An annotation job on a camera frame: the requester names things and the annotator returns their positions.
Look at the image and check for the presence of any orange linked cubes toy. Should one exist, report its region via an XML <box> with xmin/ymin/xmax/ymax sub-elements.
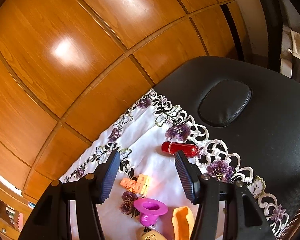
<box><xmin>120</xmin><ymin>174</ymin><xmax>151</xmax><ymax>195</ymax></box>

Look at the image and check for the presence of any white embroidered floral tablecloth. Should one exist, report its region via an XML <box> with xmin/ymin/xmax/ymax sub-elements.
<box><xmin>61</xmin><ymin>90</ymin><xmax>289</xmax><ymax>239</ymax></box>

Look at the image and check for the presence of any orange plastic scoop piece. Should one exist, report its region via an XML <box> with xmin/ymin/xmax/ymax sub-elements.
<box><xmin>171</xmin><ymin>206</ymin><xmax>194</xmax><ymax>240</ymax></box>

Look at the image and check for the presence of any wooden shelf cupboard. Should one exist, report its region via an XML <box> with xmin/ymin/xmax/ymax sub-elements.
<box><xmin>0</xmin><ymin>175</ymin><xmax>37</xmax><ymax>239</ymax></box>

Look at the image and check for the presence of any wooden wall cabinet panelling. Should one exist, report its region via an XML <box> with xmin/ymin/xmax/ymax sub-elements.
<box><xmin>0</xmin><ymin>0</ymin><xmax>247</xmax><ymax>200</ymax></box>

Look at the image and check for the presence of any black padded massage table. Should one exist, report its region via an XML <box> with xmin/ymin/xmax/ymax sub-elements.
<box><xmin>155</xmin><ymin>56</ymin><xmax>300</xmax><ymax>239</ymax></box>

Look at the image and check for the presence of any red cylindrical capsule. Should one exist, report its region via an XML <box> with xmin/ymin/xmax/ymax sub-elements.
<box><xmin>161</xmin><ymin>141</ymin><xmax>199</xmax><ymax>158</ymax></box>

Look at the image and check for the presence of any magenta plastic funnel cup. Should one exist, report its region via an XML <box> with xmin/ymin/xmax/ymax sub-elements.
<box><xmin>133</xmin><ymin>198</ymin><xmax>168</xmax><ymax>227</ymax></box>

